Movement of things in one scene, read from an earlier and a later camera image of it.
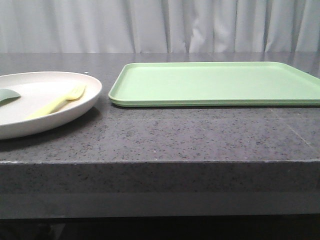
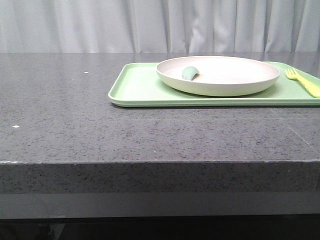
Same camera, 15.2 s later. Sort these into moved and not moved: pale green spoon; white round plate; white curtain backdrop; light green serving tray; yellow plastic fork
Moved: yellow plastic fork; white round plate; pale green spoon
Not moved: white curtain backdrop; light green serving tray
